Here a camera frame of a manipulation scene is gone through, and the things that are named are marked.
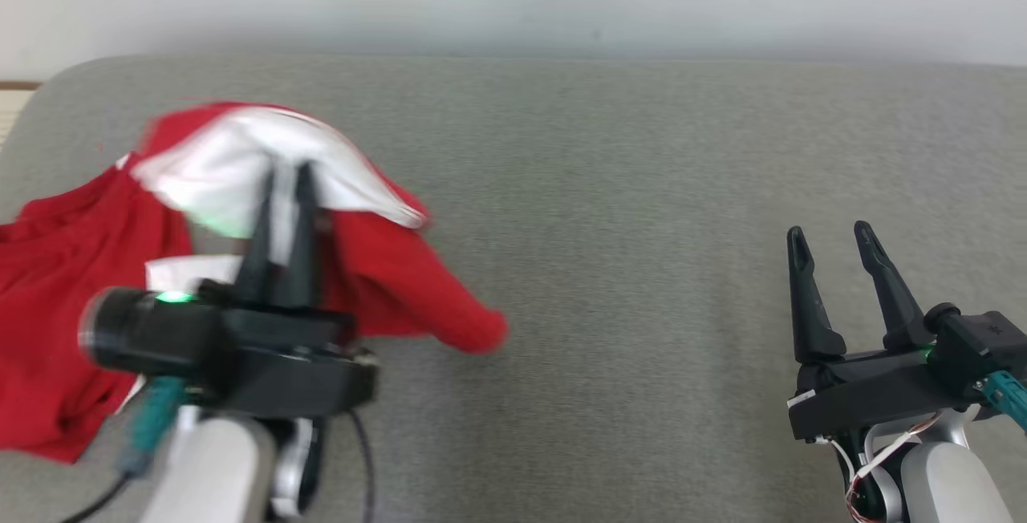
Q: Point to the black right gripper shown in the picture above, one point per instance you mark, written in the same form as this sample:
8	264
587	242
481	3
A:
866	391

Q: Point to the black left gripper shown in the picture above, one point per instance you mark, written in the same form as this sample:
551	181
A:
297	362

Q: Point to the red jersey with black numbers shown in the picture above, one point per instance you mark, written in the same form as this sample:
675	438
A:
377	266

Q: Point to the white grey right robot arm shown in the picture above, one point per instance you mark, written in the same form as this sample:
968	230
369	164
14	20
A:
947	475

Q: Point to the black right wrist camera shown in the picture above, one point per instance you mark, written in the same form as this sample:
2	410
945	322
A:
975	346

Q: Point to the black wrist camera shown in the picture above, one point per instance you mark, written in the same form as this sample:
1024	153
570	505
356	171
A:
160	338
975	346

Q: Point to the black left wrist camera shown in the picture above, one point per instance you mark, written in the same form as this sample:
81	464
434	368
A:
160	338

